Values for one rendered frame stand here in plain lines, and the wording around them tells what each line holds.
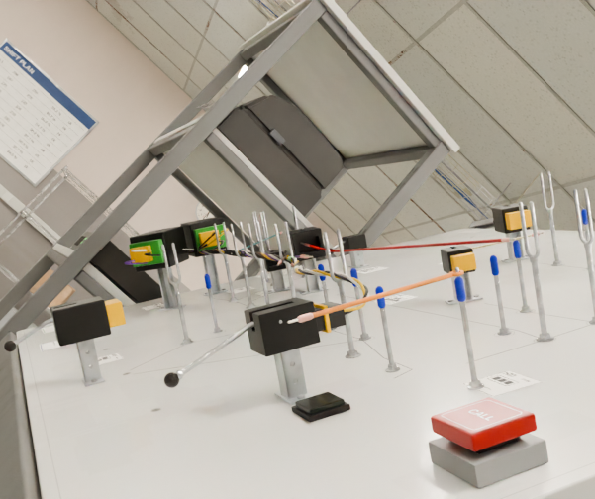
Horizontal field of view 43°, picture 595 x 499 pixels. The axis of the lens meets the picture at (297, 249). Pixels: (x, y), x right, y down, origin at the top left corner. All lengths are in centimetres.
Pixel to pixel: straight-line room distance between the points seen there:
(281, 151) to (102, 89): 672
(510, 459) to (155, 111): 800
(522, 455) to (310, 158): 136
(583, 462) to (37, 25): 834
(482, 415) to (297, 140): 134
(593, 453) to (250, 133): 134
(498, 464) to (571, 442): 7
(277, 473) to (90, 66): 804
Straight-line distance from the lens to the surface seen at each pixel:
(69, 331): 95
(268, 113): 178
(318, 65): 203
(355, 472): 55
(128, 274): 167
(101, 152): 829
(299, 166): 180
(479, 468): 50
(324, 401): 68
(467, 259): 100
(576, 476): 52
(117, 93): 844
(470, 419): 52
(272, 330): 70
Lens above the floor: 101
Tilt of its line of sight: 13 degrees up
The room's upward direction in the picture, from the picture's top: 41 degrees clockwise
